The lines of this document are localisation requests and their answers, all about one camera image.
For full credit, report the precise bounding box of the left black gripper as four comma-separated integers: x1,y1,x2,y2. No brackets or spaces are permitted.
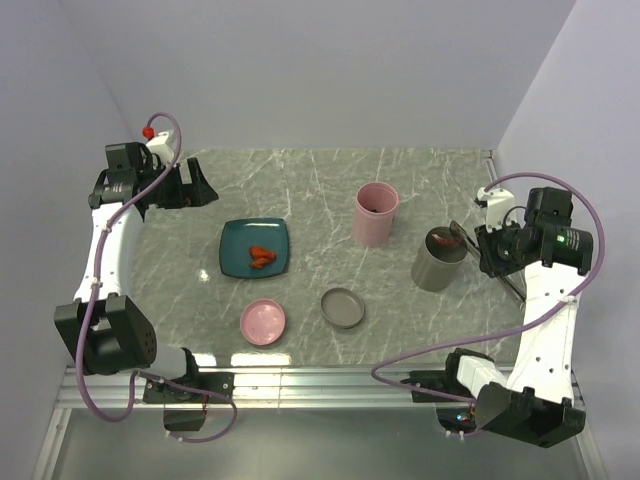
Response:
139,157,218,209

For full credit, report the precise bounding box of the teal square plate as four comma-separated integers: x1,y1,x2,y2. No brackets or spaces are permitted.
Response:
219,217,290,280

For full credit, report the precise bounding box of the dark red octopus tentacle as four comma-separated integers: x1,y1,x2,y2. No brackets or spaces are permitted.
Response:
431,232,459,248

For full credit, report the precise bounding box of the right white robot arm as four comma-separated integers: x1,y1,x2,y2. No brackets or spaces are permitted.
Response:
441,187,594,448

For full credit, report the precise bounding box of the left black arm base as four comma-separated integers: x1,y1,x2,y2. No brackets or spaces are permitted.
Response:
143,372,234,434

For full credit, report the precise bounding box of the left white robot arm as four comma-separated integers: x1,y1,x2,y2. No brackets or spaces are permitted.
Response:
54,131,219,402

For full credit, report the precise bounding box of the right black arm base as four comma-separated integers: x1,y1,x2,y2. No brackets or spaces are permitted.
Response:
409,368,481,434

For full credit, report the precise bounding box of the grey cylindrical container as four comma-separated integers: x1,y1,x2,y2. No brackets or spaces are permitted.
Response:
411,226,467,293

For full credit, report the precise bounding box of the pink round lid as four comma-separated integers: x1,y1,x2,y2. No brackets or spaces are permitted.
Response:
240,299,286,346

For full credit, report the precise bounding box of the pink cylindrical container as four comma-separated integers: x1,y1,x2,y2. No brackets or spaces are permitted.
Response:
352,182,400,247

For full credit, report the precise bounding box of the grey round lid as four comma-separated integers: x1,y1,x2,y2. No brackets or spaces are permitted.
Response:
320,287,366,329

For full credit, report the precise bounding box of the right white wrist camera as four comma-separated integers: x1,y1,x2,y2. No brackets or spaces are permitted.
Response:
475,188,517,233

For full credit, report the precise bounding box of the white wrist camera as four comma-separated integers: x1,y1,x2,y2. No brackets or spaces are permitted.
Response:
141,126,181,166
475,188,517,233

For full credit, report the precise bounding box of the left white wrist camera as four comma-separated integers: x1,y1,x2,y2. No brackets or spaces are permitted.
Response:
141,126,181,166

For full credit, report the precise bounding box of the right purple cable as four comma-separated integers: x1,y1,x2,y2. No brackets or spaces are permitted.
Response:
370,171,607,438

